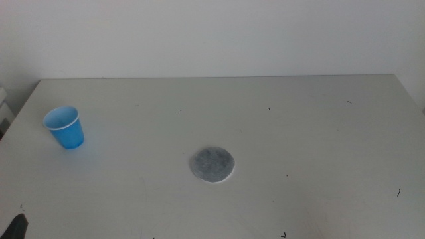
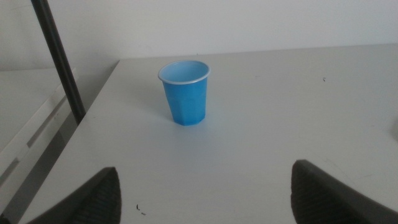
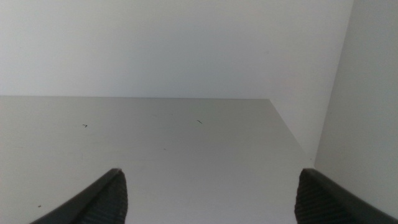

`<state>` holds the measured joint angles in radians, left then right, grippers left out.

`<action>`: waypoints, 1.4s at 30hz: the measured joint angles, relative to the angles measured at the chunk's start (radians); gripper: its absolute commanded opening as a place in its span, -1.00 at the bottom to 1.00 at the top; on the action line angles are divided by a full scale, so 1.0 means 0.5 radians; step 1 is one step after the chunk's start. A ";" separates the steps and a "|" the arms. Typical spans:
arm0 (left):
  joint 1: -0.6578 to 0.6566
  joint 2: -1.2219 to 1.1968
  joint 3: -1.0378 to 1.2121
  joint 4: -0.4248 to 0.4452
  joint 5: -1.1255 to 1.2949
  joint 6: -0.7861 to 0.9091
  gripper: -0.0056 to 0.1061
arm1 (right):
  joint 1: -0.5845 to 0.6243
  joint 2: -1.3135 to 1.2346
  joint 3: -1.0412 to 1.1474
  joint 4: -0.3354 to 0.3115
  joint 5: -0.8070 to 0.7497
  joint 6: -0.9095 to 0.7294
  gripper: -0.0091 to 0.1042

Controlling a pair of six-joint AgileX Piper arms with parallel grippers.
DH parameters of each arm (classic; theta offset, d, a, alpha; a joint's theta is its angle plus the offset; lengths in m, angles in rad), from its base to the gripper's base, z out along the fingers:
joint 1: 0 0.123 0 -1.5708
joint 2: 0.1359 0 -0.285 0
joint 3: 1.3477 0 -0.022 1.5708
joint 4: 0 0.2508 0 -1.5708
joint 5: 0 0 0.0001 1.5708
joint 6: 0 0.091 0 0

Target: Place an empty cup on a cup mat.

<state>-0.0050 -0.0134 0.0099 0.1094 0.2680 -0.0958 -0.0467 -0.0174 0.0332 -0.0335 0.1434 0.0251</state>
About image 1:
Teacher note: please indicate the round grey cup mat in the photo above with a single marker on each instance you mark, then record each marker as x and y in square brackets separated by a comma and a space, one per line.
[212, 164]

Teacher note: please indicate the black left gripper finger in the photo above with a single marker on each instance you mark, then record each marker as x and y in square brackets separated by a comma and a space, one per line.
[14, 229]

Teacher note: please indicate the blue plastic cup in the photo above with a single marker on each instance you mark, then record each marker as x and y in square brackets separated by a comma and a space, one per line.
[68, 132]

